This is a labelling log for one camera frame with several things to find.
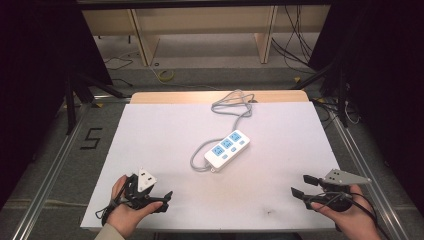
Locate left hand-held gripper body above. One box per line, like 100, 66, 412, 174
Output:
123, 167, 167, 211

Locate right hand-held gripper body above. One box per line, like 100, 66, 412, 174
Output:
318, 168, 373, 213

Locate white power strip blue sockets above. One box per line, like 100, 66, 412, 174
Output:
203, 129, 251, 173

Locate grey power strip cable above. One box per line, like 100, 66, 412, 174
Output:
189, 89, 258, 173

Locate person's right hand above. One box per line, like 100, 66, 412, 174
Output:
309, 184, 382, 240

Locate person's left hand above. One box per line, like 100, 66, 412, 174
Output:
105, 174, 165, 240

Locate white table cover sheet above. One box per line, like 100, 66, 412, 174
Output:
80, 101, 341, 232

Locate black stand legs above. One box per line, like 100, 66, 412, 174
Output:
64, 70, 127, 136
292, 59, 352, 128

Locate wooden table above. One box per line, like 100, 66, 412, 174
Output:
129, 89, 310, 105

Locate black curtain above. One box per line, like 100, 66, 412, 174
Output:
308, 0, 424, 214
0, 0, 114, 209

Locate wooden shelf unit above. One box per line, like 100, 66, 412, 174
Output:
81, 4, 332, 67

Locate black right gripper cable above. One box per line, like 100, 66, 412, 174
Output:
313, 191, 392, 240

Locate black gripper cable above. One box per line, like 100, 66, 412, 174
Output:
94, 175, 134, 227
313, 191, 392, 240

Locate aluminium floor rail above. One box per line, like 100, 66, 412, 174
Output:
313, 98, 403, 240
11, 95, 132, 240

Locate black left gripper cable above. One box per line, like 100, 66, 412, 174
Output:
94, 175, 134, 227

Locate yellow coiled cable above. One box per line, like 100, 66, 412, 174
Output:
157, 68, 176, 83

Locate thin black floor cable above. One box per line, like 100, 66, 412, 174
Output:
102, 55, 135, 88

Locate bundle of black floor cables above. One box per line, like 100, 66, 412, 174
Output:
270, 4, 318, 74

